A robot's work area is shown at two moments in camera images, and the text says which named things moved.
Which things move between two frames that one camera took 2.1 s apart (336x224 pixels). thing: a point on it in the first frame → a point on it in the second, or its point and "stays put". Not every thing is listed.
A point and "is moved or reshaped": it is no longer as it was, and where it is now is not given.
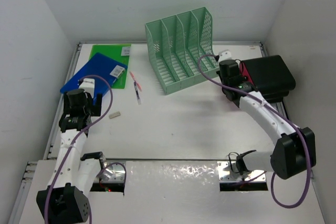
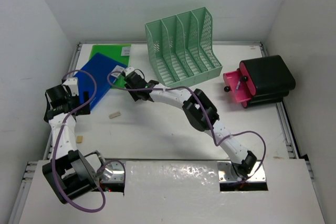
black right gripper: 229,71 → 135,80
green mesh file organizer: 177,44 stays put
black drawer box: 271,77 stays put
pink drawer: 244,72 is moved or reshaped
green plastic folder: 119,53 stays put
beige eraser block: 114,115 stays put
